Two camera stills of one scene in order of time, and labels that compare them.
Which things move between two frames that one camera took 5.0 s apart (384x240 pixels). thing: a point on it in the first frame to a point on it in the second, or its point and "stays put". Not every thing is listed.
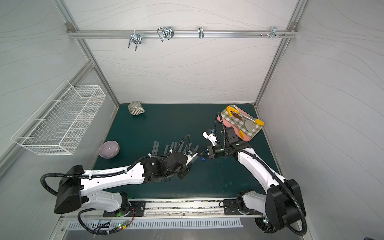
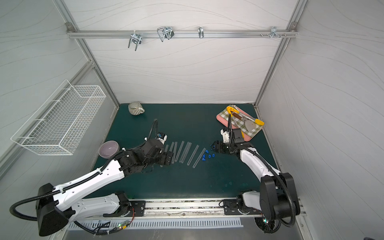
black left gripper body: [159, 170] to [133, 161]
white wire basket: [58, 126] stays put
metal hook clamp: [274, 32] stays put
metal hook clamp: [136, 38] stays put
